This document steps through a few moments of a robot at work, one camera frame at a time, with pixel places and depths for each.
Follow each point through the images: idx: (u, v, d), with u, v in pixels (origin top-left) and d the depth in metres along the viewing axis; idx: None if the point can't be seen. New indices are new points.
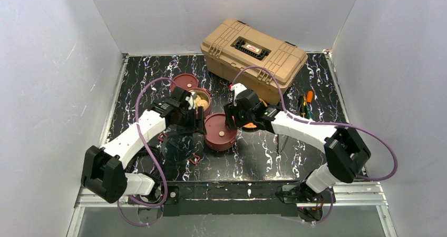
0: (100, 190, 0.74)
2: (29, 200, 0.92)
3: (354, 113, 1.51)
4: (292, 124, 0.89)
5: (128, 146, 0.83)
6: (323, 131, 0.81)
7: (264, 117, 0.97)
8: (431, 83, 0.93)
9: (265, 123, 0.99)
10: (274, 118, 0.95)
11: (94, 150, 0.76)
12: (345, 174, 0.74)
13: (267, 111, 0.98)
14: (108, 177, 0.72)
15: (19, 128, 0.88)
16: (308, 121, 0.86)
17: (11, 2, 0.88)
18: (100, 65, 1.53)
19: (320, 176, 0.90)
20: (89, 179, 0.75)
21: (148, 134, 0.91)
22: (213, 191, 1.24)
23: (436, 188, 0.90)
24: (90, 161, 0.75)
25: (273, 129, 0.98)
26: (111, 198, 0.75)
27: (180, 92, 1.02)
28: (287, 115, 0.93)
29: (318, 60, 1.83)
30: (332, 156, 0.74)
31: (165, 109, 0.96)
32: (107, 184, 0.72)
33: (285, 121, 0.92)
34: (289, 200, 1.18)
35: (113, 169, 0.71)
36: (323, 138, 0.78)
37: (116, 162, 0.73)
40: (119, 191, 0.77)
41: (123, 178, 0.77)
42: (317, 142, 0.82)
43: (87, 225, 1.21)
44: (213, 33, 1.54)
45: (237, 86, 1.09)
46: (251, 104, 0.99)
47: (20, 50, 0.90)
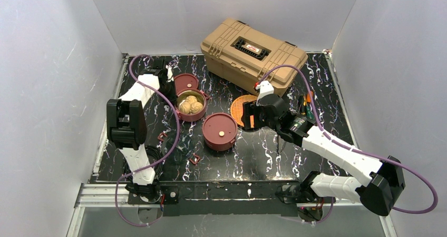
0: (132, 132, 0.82)
2: (29, 200, 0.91)
3: (354, 114, 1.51)
4: (329, 147, 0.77)
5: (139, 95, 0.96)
6: (368, 164, 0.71)
7: (294, 129, 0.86)
8: (431, 83, 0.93)
9: (292, 135, 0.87)
10: (307, 135, 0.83)
11: (114, 101, 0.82)
12: (381, 210, 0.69)
13: (296, 123, 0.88)
14: (136, 115, 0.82)
15: (19, 127, 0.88)
16: (350, 148, 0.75)
17: (11, 2, 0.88)
18: (100, 64, 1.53)
19: (333, 188, 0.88)
20: (115, 128, 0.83)
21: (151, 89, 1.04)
22: (213, 191, 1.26)
23: (435, 188, 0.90)
24: (113, 110, 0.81)
25: (301, 142, 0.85)
26: (141, 139, 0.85)
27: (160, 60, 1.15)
28: (323, 133, 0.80)
29: (318, 60, 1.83)
30: (375, 194, 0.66)
31: (154, 71, 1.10)
32: (137, 122, 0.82)
33: (319, 140, 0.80)
34: (289, 200, 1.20)
35: (137, 107, 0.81)
36: (368, 174, 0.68)
37: (137, 102, 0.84)
40: (143, 134, 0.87)
41: (144, 119, 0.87)
42: (356, 173, 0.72)
43: (87, 225, 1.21)
44: (213, 33, 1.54)
45: (264, 84, 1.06)
46: (278, 112, 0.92)
47: (20, 50, 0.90)
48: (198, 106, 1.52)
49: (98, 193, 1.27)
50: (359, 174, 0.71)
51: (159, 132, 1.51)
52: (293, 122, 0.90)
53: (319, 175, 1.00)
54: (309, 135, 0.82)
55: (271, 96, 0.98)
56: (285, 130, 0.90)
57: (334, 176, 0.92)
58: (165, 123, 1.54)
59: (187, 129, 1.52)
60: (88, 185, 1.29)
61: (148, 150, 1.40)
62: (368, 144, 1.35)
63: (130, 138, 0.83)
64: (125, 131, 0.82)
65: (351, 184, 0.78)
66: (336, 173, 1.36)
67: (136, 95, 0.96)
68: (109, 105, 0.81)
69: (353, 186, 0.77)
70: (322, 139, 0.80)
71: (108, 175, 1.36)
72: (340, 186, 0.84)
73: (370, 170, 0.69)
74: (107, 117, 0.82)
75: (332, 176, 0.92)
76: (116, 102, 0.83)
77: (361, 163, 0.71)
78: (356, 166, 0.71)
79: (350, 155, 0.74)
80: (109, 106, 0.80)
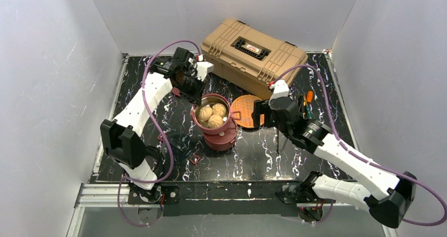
0: (126, 157, 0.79)
2: (29, 200, 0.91)
3: (354, 114, 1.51)
4: (345, 158, 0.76)
5: (138, 115, 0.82)
6: (385, 178, 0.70)
7: (307, 136, 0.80)
8: (431, 83, 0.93)
9: (305, 141, 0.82)
10: (322, 142, 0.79)
11: (107, 124, 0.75)
12: (391, 223, 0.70)
13: (310, 129, 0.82)
14: (128, 146, 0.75)
15: (19, 127, 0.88)
16: (368, 161, 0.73)
17: (11, 2, 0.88)
18: (100, 65, 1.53)
19: (337, 194, 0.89)
20: (112, 148, 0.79)
21: (155, 98, 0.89)
22: (213, 191, 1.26)
23: (435, 188, 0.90)
24: (106, 134, 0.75)
25: (313, 149, 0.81)
26: (136, 161, 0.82)
27: (183, 51, 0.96)
28: (339, 143, 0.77)
29: (318, 60, 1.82)
30: (389, 209, 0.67)
31: (168, 69, 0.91)
32: (129, 152, 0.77)
33: (335, 150, 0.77)
34: (289, 200, 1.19)
35: (128, 139, 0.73)
36: (386, 189, 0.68)
37: (132, 132, 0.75)
40: (139, 155, 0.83)
41: (141, 143, 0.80)
42: (371, 186, 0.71)
43: (87, 225, 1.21)
44: (213, 33, 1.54)
45: (280, 84, 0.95)
46: (290, 117, 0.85)
47: (19, 50, 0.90)
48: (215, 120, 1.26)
49: (98, 193, 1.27)
50: (374, 188, 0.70)
51: (159, 132, 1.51)
52: (305, 128, 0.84)
53: (322, 177, 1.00)
54: (325, 143, 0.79)
55: (283, 97, 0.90)
56: (297, 136, 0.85)
57: (339, 181, 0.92)
58: (165, 123, 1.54)
59: (187, 129, 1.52)
60: (88, 185, 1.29)
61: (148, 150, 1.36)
62: (368, 144, 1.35)
63: (124, 160, 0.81)
64: (119, 155, 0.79)
65: (360, 193, 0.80)
66: (335, 173, 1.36)
67: (134, 115, 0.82)
68: (103, 127, 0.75)
69: (362, 195, 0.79)
70: (338, 150, 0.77)
71: (108, 175, 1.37)
72: (346, 191, 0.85)
73: (387, 186, 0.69)
74: (102, 138, 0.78)
75: (336, 180, 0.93)
76: (111, 124, 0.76)
77: (378, 178, 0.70)
78: (372, 180, 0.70)
79: (367, 168, 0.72)
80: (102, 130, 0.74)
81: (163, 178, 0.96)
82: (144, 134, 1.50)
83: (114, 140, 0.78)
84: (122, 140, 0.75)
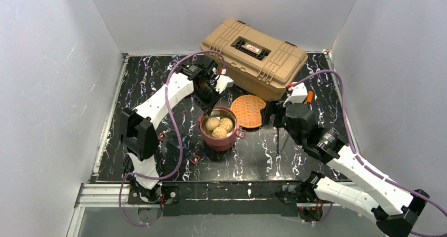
0: (137, 148, 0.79)
2: (29, 200, 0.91)
3: (354, 114, 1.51)
4: (360, 173, 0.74)
5: (158, 109, 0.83)
6: (399, 196, 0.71)
7: (321, 146, 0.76)
8: (431, 82, 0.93)
9: (319, 151, 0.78)
10: (338, 156, 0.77)
11: (128, 111, 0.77)
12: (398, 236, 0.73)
13: (326, 139, 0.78)
14: (142, 136, 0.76)
15: (19, 127, 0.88)
16: (383, 178, 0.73)
17: (11, 2, 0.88)
18: (100, 65, 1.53)
19: (341, 199, 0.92)
20: (126, 137, 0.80)
21: (176, 96, 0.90)
22: (213, 191, 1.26)
23: (435, 188, 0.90)
24: (125, 121, 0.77)
25: (328, 161, 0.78)
26: (146, 154, 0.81)
27: (209, 60, 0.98)
28: (355, 157, 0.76)
29: (318, 60, 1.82)
30: (401, 226, 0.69)
31: (193, 71, 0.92)
32: (142, 143, 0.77)
33: (351, 164, 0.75)
34: (289, 200, 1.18)
35: (144, 129, 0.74)
36: (400, 207, 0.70)
37: (149, 123, 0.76)
40: (151, 149, 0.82)
41: (155, 137, 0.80)
42: (384, 201, 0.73)
43: (87, 225, 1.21)
44: (213, 33, 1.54)
45: (300, 88, 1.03)
46: (307, 126, 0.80)
47: (19, 50, 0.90)
48: (219, 132, 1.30)
49: (98, 193, 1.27)
50: (387, 204, 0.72)
51: (159, 132, 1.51)
52: (320, 138, 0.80)
53: (324, 179, 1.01)
54: (341, 156, 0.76)
55: (300, 106, 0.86)
56: (311, 146, 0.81)
57: (343, 186, 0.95)
58: (165, 123, 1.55)
59: (187, 129, 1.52)
60: (88, 185, 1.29)
61: None
62: (368, 144, 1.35)
63: (135, 151, 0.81)
64: (132, 145, 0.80)
65: (367, 202, 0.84)
66: (335, 173, 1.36)
67: (154, 108, 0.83)
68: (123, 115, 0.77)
69: (369, 205, 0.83)
70: (354, 164, 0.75)
71: (108, 175, 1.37)
72: (351, 199, 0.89)
73: (401, 203, 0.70)
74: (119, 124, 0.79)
75: (340, 186, 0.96)
76: (130, 112, 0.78)
77: (392, 194, 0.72)
78: (387, 197, 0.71)
79: (382, 184, 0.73)
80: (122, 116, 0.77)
81: (166, 176, 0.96)
82: None
83: (129, 129, 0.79)
84: (138, 129, 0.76)
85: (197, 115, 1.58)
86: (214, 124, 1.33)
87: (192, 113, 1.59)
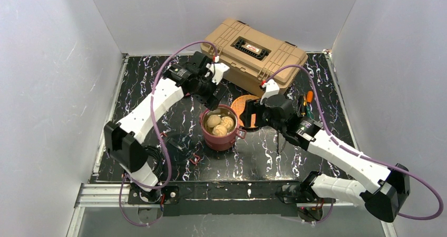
0: (125, 160, 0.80)
2: (29, 200, 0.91)
3: (354, 114, 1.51)
4: (337, 152, 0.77)
5: (143, 121, 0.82)
6: (376, 171, 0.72)
7: (300, 132, 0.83)
8: (431, 83, 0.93)
9: (298, 138, 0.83)
10: (314, 138, 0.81)
11: (111, 126, 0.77)
12: (386, 216, 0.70)
13: (303, 126, 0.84)
14: (127, 150, 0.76)
15: (18, 126, 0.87)
16: (359, 155, 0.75)
17: (11, 2, 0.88)
18: (100, 65, 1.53)
19: (335, 191, 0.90)
20: (112, 150, 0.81)
21: (164, 105, 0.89)
22: (213, 191, 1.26)
23: (435, 189, 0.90)
24: (109, 136, 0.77)
25: (307, 147, 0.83)
26: (134, 165, 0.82)
27: (200, 58, 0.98)
28: (330, 138, 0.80)
29: (318, 60, 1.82)
30: (381, 201, 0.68)
31: (182, 76, 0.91)
32: (127, 156, 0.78)
33: (327, 145, 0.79)
34: (289, 200, 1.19)
35: (128, 144, 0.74)
36: (377, 181, 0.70)
37: (133, 138, 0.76)
40: (139, 161, 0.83)
41: (142, 149, 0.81)
42: (363, 179, 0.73)
43: (87, 225, 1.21)
44: (213, 32, 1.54)
45: (271, 82, 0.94)
46: (285, 115, 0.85)
47: (19, 50, 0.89)
48: (219, 130, 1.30)
49: (98, 193, 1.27)
50: (366, 180, 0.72)
51: (159, 132, 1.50)
52: (299, 126, 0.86)
53: (320, 176, 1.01)
54: (317, 139, 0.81)
55: (278, 96, 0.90)
56: (291, 133, 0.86)
57: (337, 178, 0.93)
58: (165, 123, 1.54)
59: (187, 129, 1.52)
60: (88, 185, 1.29)
61: (148, 150, 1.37)
62: (368, 144, 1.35)
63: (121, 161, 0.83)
64: (118, 156, 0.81)
65: (356, 188, 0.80)
66: (336, 173, 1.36)
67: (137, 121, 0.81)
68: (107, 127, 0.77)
69: (358, 190, 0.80)
70: (330, 145, 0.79)
71: (108, 175, 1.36)
72: (343, 189, 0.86)
73: (378, 177, 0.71)
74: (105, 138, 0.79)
75: (334, 178, 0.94)
76: (115, 125, 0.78)
77: (369, 170, 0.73)
78: (363, 173, 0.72)
79: (358, 161, 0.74)
80: (106, 132, 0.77)
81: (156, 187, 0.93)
82: None
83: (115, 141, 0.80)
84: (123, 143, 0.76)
85: (197, 115, 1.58)
86: (213, 121, 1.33)
87: (192, 113, 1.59)
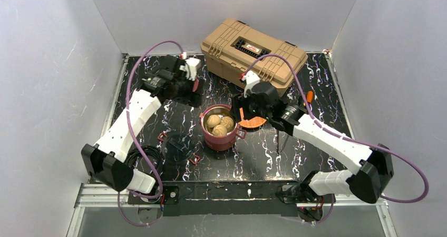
0: (109, 183, 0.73)
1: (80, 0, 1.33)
2: (29, 200, 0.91)
3: (354, 114, 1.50)
4: (320, 135, 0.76)
5: (121, 139, 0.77)
6: (359, 151, 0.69)
7: (285, 118, 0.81)
8: (431, 83, 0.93)
9: (283, 124, 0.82)
10: (298, 122, 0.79)
11: (87, 149, 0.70)
12: (369, 197, 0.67)
13: (288, 111, 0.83)
14: (109, 173, 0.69)
15: (19, 126, 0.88)
16: (341, 135, 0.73)
17: (11, 2, 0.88)
18: (100, 65, 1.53)
19: (328, 184, 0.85)
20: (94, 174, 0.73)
21: (142, 118, 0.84)
22: (213, 191, 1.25)
23: (435, 189, 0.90)
24: (87, 160, 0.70)
25: (292, 132, 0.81)
26: (120, 186, 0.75)
27: (172, 61, 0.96)
28: (314, 121, 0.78)
29: (318, 60, 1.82)
30: (363, 181, 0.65)
31: (156, 85, 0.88)
32: (111, 179, 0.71)
33: (310, 129, 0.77)
34: (289, 200, 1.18)
35: (109, 166, 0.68)
36: (358, 161, 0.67)
37: (113, 158, 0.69)
40: (125, 180, 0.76)
41: (125, 168, 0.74)
42: (346, 161, 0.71)
43: (86, 225, 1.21)
44: (213, 33, 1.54)
45: (250, 73, 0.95)
46: (269, 101, 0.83)
47: (19, 50, 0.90)
48: (219, 129, 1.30)
49: (98, 193, 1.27)
50: (349, 161, 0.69)
51: (159, 132, 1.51)
52: (284, 111, 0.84)
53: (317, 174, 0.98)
54: (300, 122, 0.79)
55: (263, 82, 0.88)
56: (276, 119, 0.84)
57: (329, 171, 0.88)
58: (165, 123, 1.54)
59: (187, 129, 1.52)
60: (88, 185, 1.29)
61: (148, 150, 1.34)
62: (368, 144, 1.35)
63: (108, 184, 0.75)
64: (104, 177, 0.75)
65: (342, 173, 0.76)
66: None
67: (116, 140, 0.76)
68: (85, 150, 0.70)
69: (345, 175, 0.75)
70: (313, 128, 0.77)
71: None
72: (333, 179, 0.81)
73: (360, 157, 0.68)
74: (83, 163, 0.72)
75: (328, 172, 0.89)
76: (93, 147, 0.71)
77: (351, 150, 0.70)
78: (346, 154, 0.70)
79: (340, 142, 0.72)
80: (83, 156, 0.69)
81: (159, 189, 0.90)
82: (144, 134, 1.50)
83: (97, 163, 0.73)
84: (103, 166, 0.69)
85: (197, 115, 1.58)
86: (213, 121, 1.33)
87: (192, 113, 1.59)
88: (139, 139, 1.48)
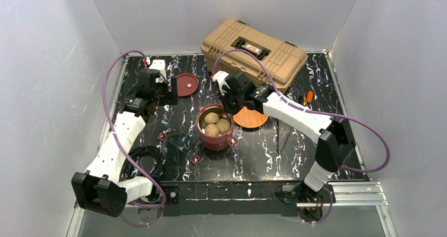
0: (105, 208, 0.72)
1: None
2: (28, 200, 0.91)
3: (354, 114, 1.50)
4: (287, 110, 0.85)
5: (113, 161, 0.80)
6: (319, 122, 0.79)
7: (255, 96, 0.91)
8: (431, 83, 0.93)
9: (254, 102, 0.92)
10: (266, 100, 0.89)
11: (78, 178, 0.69)
12: (331, 163, 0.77)
13: (258, 90, 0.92)
14: (104, 196, 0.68)
15: (19, 125, 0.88)
16: (303, 109, 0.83)
17: (11, 2, 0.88)
18: (100, 65, 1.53)
19: (312, 170, 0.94)
20: (88, 202, 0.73)
21: (129, 138, 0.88)
22: (213, 191, 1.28)
23: (435, 188, 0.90)
24: (80, 188, 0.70)
25: (262, 108, 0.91)
26: (117, 209, 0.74)
27: (146, 77, 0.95)
28: (281, 98, 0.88)
29: (318, 60, 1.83)
30: (323, 147, 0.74)
31: (138, 106, 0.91)
32: (107, 202, 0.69)
33: (277, 105, 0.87)
34: (289, 200, 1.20)
35: (104, 190, 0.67)
36: (318, 130, 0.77)
37: (107, 181, 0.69)
40: (120, 204, 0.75)
41: (119, 191, 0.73)
42: (309, 131, 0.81)
43: (86, 225, 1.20)
44: (213, 32, 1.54)
45: (219, 73, 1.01)
46: (239, 84, 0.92)
47: (19, 49, 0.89)
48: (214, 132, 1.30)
49: None
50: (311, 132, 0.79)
51: (159, 132, 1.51)
52: (255, 91, 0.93)
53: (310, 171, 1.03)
54: (269, 100, 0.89)
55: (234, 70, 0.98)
56: (248, 99, 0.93)
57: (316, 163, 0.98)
58: (165, 123, 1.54)
59: (187, 129, 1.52)
60: None
61: (148, 150, 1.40)
62: (369, 144, 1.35)
63: (104, 210, 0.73)
64: (98, 205, 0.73)
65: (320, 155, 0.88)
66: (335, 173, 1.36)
67: (110, 164, 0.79)
68: (75, 179, 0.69)
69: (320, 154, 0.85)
70: (281, 104, 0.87)
71: None
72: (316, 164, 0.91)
73: (320, 127, 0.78)
74: (75, 194, 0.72)
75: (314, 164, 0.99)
76: (84, 174, 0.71)
77: (312, 122, 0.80)
78: (308, 125, 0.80)
79: (303, 115, 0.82)
80: (75, 186, 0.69)
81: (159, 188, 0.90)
82: (144, 134, 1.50)
83: (89, 190, 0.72)
84: (97, 189, 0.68)
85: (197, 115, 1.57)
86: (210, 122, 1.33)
87: (192, 113, 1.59)
88: (139, 139, 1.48)
